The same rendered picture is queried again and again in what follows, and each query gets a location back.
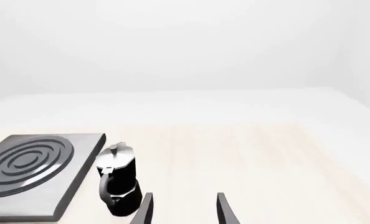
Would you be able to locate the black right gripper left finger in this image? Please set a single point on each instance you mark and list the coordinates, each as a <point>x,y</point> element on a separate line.
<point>144,213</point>

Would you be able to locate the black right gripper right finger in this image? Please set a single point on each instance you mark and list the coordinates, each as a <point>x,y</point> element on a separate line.
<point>227,213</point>

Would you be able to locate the black moka pot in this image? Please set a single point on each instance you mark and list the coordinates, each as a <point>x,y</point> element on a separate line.
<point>122,179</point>

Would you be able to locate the flat black stove plate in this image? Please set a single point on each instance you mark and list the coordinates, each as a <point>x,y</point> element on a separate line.
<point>32,172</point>

